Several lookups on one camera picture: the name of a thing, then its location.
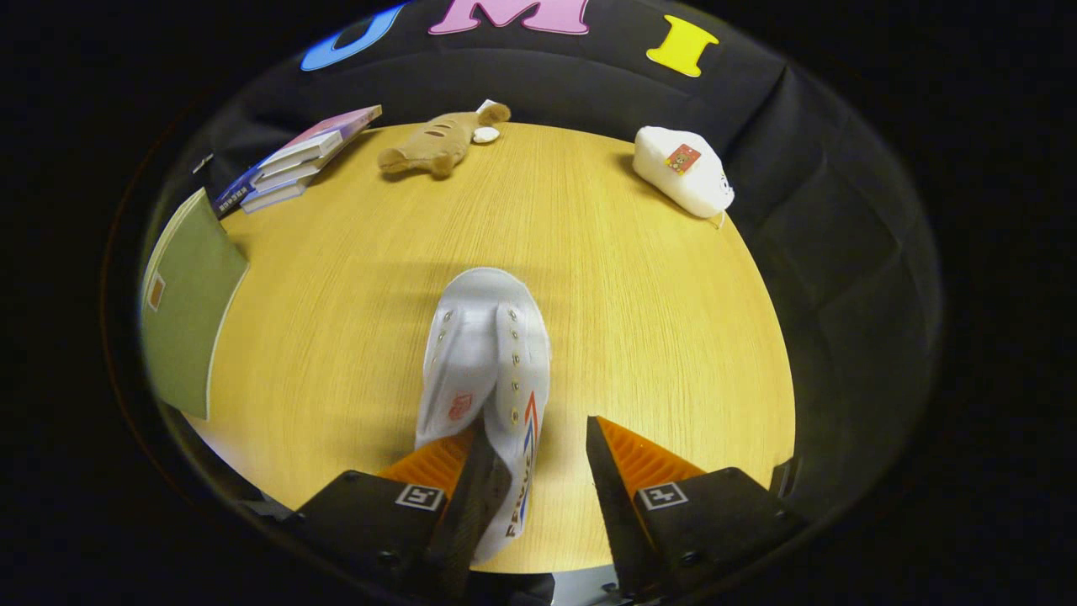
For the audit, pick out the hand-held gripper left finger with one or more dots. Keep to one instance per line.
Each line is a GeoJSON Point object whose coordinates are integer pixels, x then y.
{"type": "Point", "coordinates": [475, 513]}

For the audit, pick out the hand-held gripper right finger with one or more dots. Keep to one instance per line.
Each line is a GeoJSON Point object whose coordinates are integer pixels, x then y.
{"type": "Point", "coordinates": [614, 505]}

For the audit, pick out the white canvas shoe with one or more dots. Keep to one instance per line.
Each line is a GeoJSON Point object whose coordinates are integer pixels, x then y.
{"type": "Point", "coordinates": [488, 353]}

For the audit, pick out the green storage box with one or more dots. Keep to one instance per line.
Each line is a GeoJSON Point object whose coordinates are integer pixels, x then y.
{"type": "Point", "coordinates": [189, 311]}

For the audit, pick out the black backdrop cloth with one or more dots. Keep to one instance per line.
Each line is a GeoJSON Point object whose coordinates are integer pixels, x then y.
{"type": "Point", "coordinates": [824, 252]}

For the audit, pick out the white plush toy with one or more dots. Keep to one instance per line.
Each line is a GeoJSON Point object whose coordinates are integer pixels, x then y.
{"type": "Point", "coordinates": [681, 181]}

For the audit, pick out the brown plush toy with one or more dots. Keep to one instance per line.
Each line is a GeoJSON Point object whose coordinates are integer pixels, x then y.
{"type": "Point", "coordinates": [437, 143]}

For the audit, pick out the lavender cover book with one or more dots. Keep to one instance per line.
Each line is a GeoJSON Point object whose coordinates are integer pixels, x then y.
{"type": "Point", "coordinates": [273, 198]}

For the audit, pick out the grey cover book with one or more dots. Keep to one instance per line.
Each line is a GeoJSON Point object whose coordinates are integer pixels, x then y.
{"type": "Point", "coordinates": [290, 175]}

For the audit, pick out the pink cover book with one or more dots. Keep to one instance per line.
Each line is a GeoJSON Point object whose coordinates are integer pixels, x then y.
{"type": "Point", "coordinates": [336, 124]}

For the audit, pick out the silver metal clip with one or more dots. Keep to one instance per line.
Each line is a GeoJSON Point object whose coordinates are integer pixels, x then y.
{"type": "Point", "coordinates": [202, 162]}

